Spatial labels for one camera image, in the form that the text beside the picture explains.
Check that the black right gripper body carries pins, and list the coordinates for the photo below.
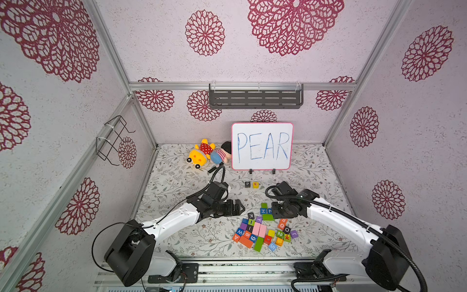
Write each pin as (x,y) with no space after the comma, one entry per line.
(283,209)

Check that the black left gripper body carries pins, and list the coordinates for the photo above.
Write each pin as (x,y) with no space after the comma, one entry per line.
(222,208)

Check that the orange A block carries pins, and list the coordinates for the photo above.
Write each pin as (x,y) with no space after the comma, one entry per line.
(236,238)

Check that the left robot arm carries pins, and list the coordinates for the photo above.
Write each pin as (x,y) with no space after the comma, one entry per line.
(132,254)

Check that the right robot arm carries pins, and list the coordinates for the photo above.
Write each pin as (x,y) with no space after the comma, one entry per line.
(383,254)

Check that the orange R block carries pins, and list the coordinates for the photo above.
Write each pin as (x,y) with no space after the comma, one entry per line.
(282,224)

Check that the blue W block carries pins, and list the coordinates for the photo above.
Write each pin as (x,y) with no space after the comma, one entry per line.
(240,232)

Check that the purple block right end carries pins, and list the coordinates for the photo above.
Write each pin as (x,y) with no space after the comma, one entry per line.
(294,234)

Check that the blue H block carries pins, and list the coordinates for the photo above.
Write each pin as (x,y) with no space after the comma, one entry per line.
(267,211)

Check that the pink rectangular block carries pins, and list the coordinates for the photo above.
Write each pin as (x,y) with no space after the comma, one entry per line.
(259,230)

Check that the long orange block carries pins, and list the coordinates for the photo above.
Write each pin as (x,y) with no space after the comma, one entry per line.
(246,242)

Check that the green lower long block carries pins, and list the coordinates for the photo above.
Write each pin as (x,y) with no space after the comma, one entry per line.
(258,244)

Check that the black marker pen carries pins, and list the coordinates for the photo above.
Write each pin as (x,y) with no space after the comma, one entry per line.
(213,169)

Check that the light blue S block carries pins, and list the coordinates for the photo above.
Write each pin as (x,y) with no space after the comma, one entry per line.
(272,247)

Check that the pink striped plush doll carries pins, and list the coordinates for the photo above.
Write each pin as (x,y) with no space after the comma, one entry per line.
(223,154)

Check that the yellow plush toy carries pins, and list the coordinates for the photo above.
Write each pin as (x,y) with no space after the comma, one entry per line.
(200,155)

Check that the pink framed whiteboard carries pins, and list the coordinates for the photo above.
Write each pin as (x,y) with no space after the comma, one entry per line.
(262,146)

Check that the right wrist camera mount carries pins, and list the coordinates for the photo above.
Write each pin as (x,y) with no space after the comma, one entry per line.
(283,191)

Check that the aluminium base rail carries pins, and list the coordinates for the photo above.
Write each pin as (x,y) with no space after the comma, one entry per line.
(232,273)

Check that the grey wall shelf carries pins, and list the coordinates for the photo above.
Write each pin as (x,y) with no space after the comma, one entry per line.
(255,99)

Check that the black wire wall rack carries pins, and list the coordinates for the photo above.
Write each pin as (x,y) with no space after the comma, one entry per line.
(117,147)

